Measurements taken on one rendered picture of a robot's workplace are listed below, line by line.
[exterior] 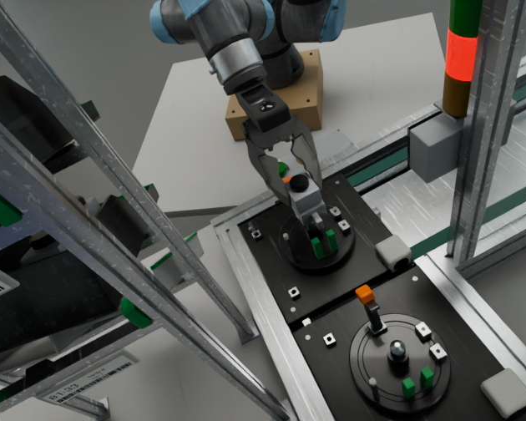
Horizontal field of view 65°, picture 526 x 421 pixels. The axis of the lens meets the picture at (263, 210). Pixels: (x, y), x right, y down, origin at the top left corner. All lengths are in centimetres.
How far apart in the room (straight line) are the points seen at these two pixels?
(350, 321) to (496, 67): 42
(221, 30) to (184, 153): 64
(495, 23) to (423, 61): 87
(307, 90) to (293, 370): 72
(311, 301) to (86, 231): 50
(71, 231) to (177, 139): 103
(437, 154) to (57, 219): 43
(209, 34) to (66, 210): 44
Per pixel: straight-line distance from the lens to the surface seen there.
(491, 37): 46
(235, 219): 87
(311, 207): 66
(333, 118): 117
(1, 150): 24
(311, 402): 69
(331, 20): 103
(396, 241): 74
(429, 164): 55
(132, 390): 92
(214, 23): 66
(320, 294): 73
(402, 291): 72
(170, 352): 91
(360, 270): 74
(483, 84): 49
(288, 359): 71
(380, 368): 65
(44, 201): 26
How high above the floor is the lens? 162
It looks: 50 degrees down
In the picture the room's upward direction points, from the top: 25 degrees counter-clockwise
